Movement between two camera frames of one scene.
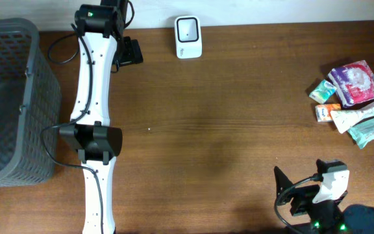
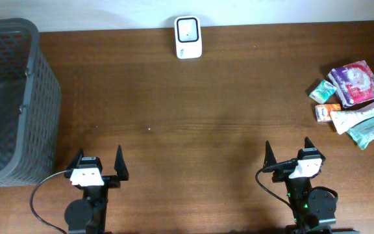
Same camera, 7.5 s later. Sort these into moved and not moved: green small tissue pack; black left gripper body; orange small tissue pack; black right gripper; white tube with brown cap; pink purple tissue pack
Moved: black right gripper; black left gripper body
Not moved: pink purple tissue pack; white tube with brown cap; green small tissue pack; orange small tissue pack
